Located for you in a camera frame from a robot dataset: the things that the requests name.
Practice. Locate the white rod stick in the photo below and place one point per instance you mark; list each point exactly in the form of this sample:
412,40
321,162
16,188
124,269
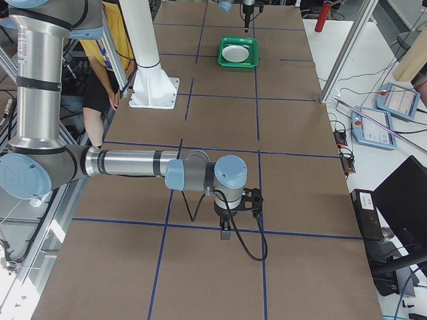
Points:
397,135

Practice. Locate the person in yellow shirt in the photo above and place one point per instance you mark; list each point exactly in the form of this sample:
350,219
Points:
102,90

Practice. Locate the red cylinder bottle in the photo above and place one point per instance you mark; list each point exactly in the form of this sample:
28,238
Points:
323,15

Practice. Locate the white camera mast pillar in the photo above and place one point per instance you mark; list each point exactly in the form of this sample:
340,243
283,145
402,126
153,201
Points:
152,88

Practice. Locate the aluminium frame post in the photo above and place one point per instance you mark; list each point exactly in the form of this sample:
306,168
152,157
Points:
351,40

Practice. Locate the green plastic tray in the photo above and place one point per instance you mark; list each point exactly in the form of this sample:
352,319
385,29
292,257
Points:
252,48

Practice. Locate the white round plate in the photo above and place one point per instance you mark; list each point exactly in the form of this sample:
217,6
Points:
235,53

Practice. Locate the orange black adapter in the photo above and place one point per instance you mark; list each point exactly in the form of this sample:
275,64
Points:
347,160
340,137

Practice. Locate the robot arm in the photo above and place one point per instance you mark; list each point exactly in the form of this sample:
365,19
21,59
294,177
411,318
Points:
226,5
42,154

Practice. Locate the orange black adapter near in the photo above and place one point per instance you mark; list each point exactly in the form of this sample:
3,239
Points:
347,160

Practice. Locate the orange black adapter far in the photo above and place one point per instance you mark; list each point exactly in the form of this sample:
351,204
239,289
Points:
340,137

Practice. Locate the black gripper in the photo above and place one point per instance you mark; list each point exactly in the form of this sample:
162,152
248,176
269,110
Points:
223,212
247,8

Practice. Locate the teach pendant tablet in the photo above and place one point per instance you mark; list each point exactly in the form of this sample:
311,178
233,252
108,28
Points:
368,133
398,101

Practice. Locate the black monitor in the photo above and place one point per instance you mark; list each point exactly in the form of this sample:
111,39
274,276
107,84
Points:
401,200

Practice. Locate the right teach pendant tablet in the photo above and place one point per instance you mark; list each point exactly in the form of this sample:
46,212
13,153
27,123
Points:
398,101

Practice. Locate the black box device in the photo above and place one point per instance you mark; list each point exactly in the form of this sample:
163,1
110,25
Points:
367,217

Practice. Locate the left teach pendant tablet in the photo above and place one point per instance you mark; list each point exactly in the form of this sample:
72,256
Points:
368,133

